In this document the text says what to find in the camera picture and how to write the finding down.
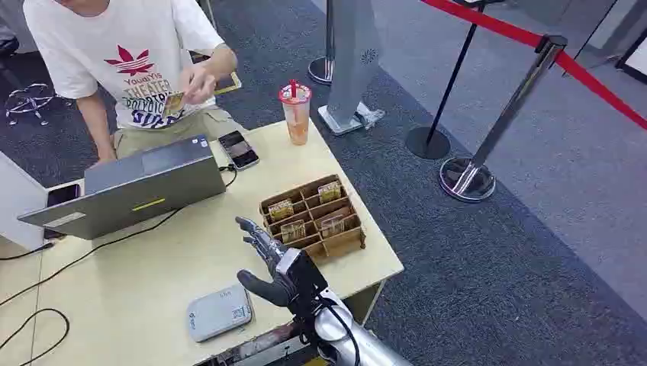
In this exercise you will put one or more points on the white cabinet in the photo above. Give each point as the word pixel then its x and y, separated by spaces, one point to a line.
pixel 20 202

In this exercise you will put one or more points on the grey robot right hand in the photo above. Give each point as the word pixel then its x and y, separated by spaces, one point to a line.
pixel 275 293

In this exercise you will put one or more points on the yellow framed board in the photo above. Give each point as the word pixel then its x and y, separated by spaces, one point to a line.
pixel 227 86

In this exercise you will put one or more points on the clear plastic bag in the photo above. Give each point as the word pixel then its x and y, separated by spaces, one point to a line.
pixel 371 115

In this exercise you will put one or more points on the grey laptop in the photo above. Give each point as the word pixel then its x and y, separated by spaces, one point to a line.
pixel 136 192

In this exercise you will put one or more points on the chrome stanchion behind kiosk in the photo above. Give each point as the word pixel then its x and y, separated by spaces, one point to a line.
pixel 323 68

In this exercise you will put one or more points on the chrome stanchion post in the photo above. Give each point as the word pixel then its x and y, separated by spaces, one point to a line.
pixel 510 108

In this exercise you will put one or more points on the person's left hand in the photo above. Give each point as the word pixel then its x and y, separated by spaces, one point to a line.
pixel 198 85

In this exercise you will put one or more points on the black stanchion post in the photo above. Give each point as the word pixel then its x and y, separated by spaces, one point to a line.
pixel 445 101

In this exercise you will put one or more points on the grey metal bar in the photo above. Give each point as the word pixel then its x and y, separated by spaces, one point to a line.
pixel 263 343

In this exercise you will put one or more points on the grey kiosk pillar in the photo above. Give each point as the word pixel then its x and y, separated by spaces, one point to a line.
pixel 354 60

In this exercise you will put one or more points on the black framed sign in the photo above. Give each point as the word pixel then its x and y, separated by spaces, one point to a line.
pixel 632 60

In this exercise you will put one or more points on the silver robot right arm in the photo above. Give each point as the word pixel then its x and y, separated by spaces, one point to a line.
pixel 338 328

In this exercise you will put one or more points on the person's right hand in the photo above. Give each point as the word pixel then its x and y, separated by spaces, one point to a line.
pixel 107 155

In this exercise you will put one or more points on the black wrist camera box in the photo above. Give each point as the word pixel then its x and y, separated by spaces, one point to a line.
pixel 303 275

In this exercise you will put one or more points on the red straw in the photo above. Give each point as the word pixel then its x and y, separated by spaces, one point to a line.
pixel 293 87

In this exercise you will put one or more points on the black smartphone with case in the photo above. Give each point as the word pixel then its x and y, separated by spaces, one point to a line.
pixel 238 149

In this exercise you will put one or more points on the black phone on cabinet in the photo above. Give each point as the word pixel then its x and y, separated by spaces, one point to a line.
pixel 63 194

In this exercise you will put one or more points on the chrome chair base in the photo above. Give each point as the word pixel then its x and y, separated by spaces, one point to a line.
pixel 30 101

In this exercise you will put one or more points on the orange drink cup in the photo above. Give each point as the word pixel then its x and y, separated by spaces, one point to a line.
pixel 296 121

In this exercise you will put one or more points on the grey card reader device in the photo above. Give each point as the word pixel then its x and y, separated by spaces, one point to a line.
pixel 220 313

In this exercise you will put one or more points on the person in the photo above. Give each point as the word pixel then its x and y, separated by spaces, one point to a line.
pixel 131 30

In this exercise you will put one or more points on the red barrier belt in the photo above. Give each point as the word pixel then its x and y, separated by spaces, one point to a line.
pixel 596 86

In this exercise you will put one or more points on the card with gold print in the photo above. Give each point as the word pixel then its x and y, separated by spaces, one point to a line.
pixel 281 209
pixel 329 192
pixel 174 103
pixel 293 231
pixel 332 226

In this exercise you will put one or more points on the wooden card box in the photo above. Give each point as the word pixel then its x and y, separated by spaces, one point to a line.
pixel 343 242

